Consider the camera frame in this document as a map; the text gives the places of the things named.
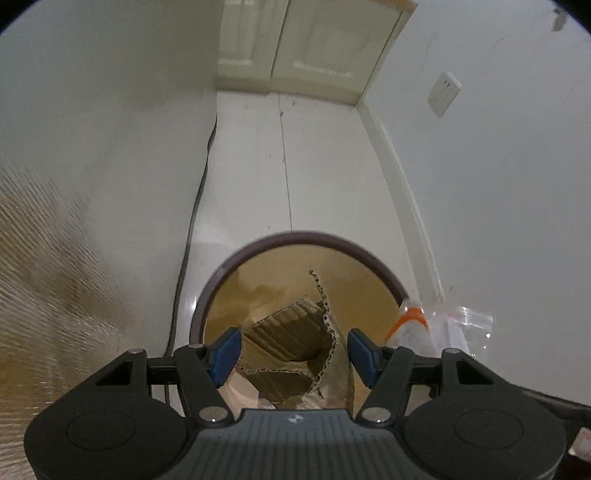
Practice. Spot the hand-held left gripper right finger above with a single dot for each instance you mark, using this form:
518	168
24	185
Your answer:
362	357

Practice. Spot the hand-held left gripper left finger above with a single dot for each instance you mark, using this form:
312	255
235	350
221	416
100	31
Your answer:
226	355

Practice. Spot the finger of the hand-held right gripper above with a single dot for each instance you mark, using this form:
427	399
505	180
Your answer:
554	402

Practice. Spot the torn cardboard piece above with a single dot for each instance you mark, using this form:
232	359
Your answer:
286	332

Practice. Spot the brown round trash bin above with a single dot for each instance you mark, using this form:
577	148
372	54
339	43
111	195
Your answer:
277	272

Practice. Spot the clear plastic bag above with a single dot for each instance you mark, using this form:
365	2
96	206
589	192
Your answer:
461	323

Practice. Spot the cream floor cabinet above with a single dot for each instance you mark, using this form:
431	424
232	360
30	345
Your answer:
314	46

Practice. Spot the white wall socket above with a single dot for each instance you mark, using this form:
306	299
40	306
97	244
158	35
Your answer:
444	94

